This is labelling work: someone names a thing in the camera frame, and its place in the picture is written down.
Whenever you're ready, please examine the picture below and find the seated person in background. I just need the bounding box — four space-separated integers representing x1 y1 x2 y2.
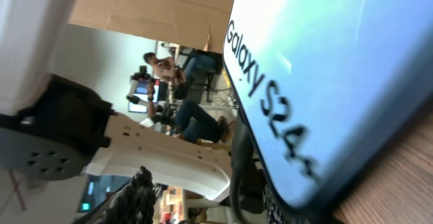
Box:
140 83 236 144

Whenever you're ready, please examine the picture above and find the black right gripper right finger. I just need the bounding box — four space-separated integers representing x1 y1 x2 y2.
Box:
263 185 304 224

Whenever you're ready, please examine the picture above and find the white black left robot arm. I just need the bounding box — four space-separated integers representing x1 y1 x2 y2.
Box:
1 0 232 202

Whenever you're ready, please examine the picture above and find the brown cardboard panel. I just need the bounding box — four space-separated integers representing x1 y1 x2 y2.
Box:
70 0 233 53

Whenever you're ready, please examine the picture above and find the blue Galaxy smartphone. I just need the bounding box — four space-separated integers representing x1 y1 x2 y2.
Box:
223 0 432 216

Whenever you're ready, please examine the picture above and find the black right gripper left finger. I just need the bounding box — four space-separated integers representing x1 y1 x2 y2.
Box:
73 166 156 224

